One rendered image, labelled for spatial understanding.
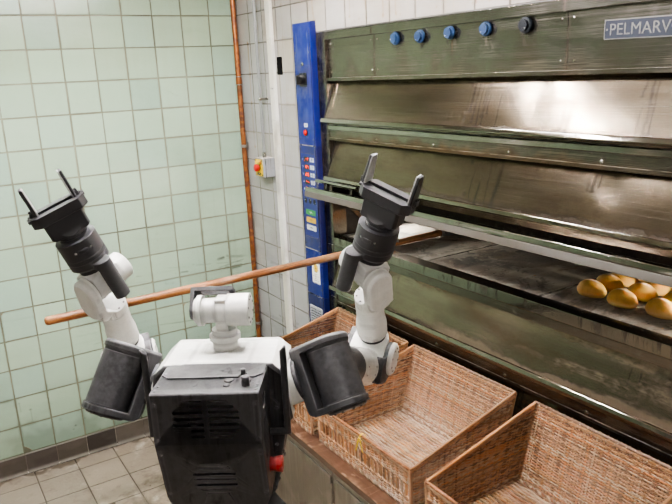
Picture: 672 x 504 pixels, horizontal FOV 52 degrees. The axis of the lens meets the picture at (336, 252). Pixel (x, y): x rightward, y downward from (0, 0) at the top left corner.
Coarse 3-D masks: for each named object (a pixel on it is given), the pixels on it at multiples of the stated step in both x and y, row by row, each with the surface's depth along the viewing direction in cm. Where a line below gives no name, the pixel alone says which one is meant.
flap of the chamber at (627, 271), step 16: (432, 224) 237; (448, 224) 231; (480, 224) 243; (496, 240) 212; (512, 240) 207; (560, 256) 192; (576, 256) 188; (624, 256) 196; (624, 272) 175; (640, 272) 172
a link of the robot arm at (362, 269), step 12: (348, 252) 143; (360, 252) 143; (372, 252) 142; (348, 264) 143; (360, 264) 145; (372, 264) 145; (384, 264) 147; (348, 276) 145; (360, 276) 146; (348, 288) 147
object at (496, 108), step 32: (352, 96) 293; (384, 96) 274; (416, 96) 257; (448, 96) 243; (480, 96) 230; (512, 96) 218; (544, 96) 207; (576, 96) 198; (608, 96) 189; (640, 96) 181; (384, 128) 273; (416, 128) 251; (448, 128) 237; (480, 128) 224; (512, 128) 216; (544, 128) 205; (576, 128) 196; (608, 128) 187; (640, 128) 179
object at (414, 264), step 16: (336, 240) 322; (352, 240) 315; (400, 256) 284; (416, 272) 274; (432, 272) 265; (448, 272) 259; (464, 272) 258; (464, 288) 251; (480, 288) 244; (496, 288) 238; (512, 288) 237; (512, 304) 232; (528, 304) 226; (544, 304) 220; (560, 304) 220; (560, 320) 215; (576, 320) 210; (592, 320) 205; (608, 320) 204; (608, 336) 201; (624, 336) 196; (640, 336) 192; (656, 336) 191; (656, 352) 188
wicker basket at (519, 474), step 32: (544, 416) 223; (480, 448) 216; (512, 448) 224; (544, 448) 222; (576, 448) 212; (608, 448) 203; (448, 480) 211; (480, 480) 219; (512, 480) 228; (544, 480) 221; (576, 480) 211; (608, 480) 202; (640, 480) 194
